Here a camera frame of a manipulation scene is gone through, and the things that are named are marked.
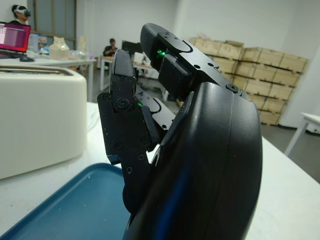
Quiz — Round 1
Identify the black computer monitor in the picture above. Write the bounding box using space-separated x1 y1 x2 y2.
121 40 144 55

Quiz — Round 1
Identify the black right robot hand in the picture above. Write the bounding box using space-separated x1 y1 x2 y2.
96 22 263 240

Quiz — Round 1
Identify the seated person in black shirt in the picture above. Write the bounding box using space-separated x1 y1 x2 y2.
103 37 121 57

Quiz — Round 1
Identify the blue plastic tray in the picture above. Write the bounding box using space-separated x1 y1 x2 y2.
0 162 133 240

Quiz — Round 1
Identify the small white desk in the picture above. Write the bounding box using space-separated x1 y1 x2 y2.
284 111 320 157

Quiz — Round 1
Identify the white translucent container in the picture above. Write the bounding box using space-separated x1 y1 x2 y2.
48 36 71 60

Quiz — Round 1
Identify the black laptop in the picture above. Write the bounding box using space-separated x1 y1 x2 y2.
0 21 32 55

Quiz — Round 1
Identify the person wearing VR headset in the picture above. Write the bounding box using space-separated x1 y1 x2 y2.
11 4 32 26

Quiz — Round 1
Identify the white two-slot toaster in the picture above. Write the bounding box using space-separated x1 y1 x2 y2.
0 65 88 180

